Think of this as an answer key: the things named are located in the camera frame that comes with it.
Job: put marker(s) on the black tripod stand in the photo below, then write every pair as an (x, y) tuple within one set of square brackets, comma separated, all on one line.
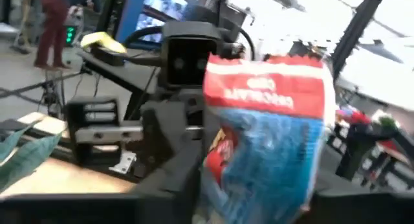
[(48, 94)]

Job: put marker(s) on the red blue granola bar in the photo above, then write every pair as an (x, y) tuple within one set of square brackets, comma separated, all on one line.
[(268, 146)]

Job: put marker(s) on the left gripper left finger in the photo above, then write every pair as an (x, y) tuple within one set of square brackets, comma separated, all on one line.
[(97, 209)]

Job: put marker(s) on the green lit device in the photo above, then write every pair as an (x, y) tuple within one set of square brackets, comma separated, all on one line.
[(71, 34)]

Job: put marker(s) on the person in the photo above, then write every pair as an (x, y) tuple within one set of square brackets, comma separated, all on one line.
[(51, 29)]

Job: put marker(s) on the yellow object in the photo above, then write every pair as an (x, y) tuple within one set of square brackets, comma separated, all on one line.
[(103, 39)]

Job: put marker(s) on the blue monitor screen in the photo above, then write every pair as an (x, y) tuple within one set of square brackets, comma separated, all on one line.
[(152, 10)]

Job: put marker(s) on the cluttered background table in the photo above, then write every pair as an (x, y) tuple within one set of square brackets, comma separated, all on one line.
[(359, 143)]

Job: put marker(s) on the black table frame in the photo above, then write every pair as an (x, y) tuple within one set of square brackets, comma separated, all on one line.
[(93, 170)]

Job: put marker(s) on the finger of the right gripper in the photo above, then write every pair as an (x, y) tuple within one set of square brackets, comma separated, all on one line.
[(166, 133)]

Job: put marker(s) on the black frame post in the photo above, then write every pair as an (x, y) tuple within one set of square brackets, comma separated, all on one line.
[(355, 29)]

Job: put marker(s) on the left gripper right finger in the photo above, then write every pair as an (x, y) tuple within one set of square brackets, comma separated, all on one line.
[(365, 208)]

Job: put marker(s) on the grey side desk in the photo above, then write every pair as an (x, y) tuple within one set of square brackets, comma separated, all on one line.
[(129, 72)]

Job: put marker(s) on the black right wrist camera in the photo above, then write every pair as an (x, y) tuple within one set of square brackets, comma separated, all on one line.
[(187, 62)]

